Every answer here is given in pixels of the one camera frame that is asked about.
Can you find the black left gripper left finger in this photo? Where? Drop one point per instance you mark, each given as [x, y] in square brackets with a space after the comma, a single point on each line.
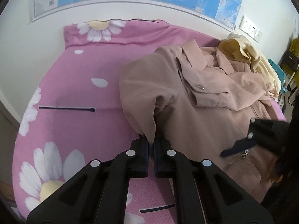
[98, 192]

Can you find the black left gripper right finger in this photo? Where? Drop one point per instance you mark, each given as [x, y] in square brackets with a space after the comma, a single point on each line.
[203, 193]

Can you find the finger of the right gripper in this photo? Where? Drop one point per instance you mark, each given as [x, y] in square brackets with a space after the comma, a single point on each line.
[267, 134]

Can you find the tan brown coat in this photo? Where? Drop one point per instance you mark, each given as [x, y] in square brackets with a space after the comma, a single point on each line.
[203, 103]

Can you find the turquoise patterned cloth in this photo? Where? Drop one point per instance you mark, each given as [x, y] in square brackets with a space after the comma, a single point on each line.
[281, 75]

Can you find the black bag in background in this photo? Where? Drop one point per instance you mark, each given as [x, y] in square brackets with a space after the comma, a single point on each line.
[290, 58]

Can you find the pink daisy bed sheet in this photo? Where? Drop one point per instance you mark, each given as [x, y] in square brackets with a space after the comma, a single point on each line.
[76, 115]

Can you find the cream yellow garment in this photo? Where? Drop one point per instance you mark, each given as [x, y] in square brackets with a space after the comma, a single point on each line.
[239, 48]

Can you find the white wall socket panel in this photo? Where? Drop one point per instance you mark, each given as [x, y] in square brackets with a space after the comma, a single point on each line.
[248, 27]

